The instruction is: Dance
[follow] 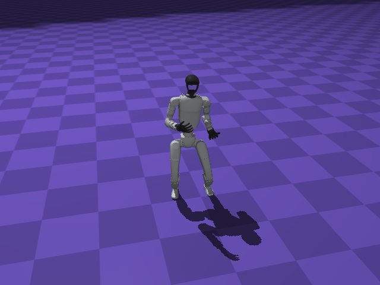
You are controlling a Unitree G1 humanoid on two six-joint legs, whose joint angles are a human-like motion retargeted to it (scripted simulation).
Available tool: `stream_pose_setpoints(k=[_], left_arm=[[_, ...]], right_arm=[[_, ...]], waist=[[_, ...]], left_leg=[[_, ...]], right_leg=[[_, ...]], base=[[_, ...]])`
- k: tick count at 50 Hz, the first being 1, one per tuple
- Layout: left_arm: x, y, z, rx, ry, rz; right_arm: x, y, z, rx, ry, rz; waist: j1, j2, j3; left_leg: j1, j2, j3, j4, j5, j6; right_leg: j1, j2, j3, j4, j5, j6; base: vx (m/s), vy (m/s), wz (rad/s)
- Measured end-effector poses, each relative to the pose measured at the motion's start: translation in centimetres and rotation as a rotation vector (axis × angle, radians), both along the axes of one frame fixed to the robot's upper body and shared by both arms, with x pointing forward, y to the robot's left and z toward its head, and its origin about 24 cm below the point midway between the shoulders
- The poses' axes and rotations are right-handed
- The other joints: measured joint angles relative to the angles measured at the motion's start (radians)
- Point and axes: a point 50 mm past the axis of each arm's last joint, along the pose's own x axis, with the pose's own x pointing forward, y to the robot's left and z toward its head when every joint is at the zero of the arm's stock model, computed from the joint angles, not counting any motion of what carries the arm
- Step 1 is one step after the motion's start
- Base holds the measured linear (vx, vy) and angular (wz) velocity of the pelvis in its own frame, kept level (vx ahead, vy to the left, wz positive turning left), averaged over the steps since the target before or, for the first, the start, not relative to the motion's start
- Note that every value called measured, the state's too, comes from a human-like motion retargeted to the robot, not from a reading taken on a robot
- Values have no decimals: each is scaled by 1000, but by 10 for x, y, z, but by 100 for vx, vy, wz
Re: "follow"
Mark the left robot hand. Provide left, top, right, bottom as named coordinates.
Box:
left=207, top=128, right=220, bottom=140

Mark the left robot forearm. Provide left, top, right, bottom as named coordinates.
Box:
left=204, top=118, right=213, bottom=131

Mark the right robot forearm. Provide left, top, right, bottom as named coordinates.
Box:
left=164, top=118, right=179, bottom=131

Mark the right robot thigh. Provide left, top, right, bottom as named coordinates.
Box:
left=170, top=139, right=181, bottom=183

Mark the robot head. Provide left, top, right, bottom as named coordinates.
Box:
left=184, top=74, right=200, bottom=98

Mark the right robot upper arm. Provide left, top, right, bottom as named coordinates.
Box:
left=166, top=97, right=181, bottom=121

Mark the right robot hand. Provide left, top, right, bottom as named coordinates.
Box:
left=175, top=121, right=193, bottom=133

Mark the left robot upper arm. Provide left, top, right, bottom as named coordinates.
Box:
left=202, top=96, right=211, bottom=122

